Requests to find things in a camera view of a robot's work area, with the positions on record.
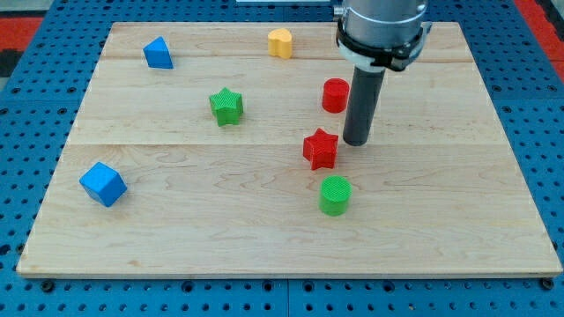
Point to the red cylinder block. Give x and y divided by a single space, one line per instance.
335 95

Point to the green star block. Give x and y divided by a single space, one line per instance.
227 107

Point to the wooden board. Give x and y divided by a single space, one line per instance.
436 190

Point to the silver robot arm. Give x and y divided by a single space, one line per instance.
382 34

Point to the yellow heart block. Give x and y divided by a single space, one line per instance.
280 43

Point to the blue cube block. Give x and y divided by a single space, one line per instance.
103 184

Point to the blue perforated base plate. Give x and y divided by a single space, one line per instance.
519 55

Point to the red star block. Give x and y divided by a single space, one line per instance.
320 149

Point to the green cylinder block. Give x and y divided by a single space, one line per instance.
334 195

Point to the blue triangle block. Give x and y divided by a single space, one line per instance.
157 54

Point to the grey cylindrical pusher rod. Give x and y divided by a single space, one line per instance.
362 102

